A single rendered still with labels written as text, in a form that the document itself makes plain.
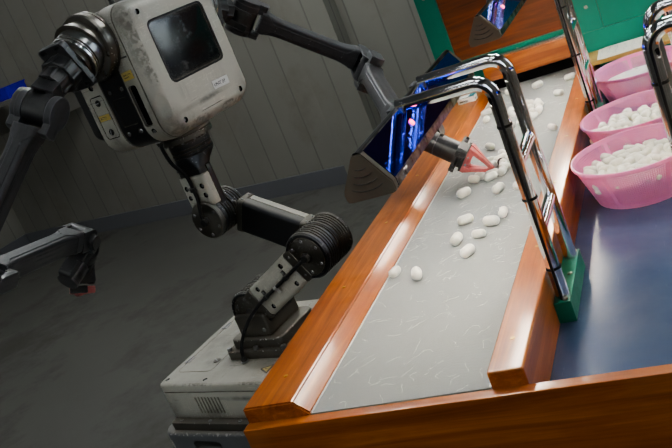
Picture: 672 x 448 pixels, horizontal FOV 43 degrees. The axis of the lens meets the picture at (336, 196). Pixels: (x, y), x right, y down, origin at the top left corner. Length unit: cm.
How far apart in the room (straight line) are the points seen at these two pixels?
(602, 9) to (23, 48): 499
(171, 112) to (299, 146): 356
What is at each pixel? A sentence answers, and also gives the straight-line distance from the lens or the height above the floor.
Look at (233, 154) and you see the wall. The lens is 591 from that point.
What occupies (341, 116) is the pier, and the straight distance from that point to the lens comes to 514.
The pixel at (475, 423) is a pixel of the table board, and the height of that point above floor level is 70.
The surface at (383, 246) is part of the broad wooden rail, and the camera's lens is 185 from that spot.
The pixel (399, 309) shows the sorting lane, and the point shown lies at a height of 74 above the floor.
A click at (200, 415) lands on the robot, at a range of 243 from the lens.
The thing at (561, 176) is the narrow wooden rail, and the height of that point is 77.
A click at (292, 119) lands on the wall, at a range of 550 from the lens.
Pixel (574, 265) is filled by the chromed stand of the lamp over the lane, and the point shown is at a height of 71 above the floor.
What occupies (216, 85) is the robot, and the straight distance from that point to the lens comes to 215.
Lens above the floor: 138
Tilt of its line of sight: 15 degrees down
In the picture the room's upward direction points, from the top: 22 degrees counter-clockwise
